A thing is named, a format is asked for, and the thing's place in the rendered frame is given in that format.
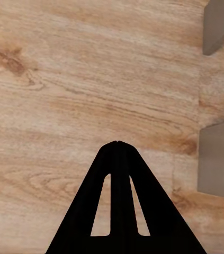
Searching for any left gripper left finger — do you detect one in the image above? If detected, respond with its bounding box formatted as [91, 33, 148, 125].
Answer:
[46, 141, 126, 254]

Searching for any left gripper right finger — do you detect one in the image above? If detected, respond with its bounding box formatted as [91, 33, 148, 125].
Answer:
[117, 141, 207, 254]

